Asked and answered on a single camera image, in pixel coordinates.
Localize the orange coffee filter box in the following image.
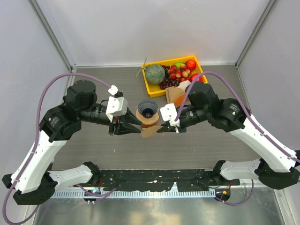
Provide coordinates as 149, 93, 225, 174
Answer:
174, 80, 191, 106

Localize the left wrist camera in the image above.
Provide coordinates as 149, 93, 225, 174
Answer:
105, 85, 128, 120

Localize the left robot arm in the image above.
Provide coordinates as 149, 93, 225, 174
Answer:
2, 80, 142, 205

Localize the orange glass carafe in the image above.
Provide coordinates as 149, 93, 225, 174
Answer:
142, 123, 157, 129

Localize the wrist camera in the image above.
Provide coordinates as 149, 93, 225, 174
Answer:
105, 85, 128, 120
159, 103, 177, 126

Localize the blue plastic dripper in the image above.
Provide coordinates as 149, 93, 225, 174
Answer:
137, 100, 158, 118

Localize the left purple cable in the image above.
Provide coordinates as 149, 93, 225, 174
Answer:
1, 72, 118, 224

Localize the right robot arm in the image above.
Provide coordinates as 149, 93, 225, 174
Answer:
158, 82, 300, 190

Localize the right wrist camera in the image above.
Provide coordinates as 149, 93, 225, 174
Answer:
159, 103, 177, 126

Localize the red apple back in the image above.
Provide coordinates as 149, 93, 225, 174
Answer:
185, 60, 197, 71

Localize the dark grape bunch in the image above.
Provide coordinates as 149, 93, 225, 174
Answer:
159, 65, 180, 90

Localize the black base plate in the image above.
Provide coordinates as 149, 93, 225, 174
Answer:
96, 169, 240, 192

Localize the brown paper coffee filter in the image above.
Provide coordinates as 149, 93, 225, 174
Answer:
141, 125, 162, 138

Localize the green melon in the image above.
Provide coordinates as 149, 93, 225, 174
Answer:
145, 64, 165, 85

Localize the red apple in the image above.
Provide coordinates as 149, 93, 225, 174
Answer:
185, 60, 197, 71
189, 73, 203, 82

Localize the wooden ring collar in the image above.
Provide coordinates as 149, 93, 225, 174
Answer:
136, 110, 159, 125

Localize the yellow plastic tray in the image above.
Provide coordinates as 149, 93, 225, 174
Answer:
141, 55, 203, 98

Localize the green apple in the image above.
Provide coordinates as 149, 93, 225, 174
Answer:
174, 62, 183, 68

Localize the red apple front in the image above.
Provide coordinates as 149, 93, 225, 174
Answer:
189, 73, 203, 82

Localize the white cable duct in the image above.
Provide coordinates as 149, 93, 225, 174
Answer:
52, 188, 216, 199

